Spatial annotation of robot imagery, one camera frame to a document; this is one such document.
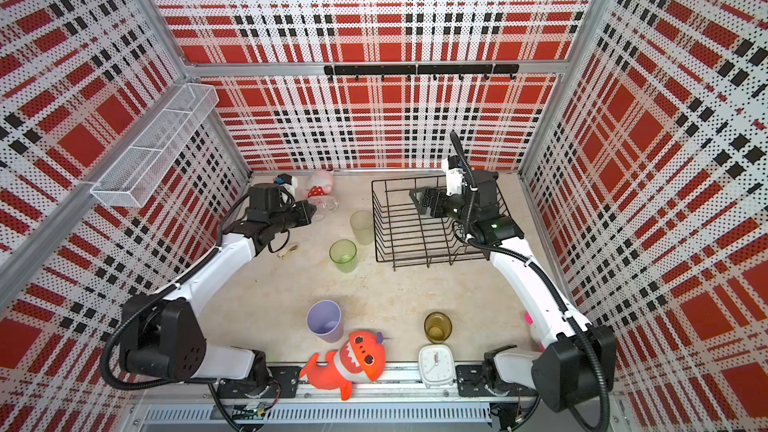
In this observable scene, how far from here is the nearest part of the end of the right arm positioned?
26.2 inches

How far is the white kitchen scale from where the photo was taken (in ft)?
2.40

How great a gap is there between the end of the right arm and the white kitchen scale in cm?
37
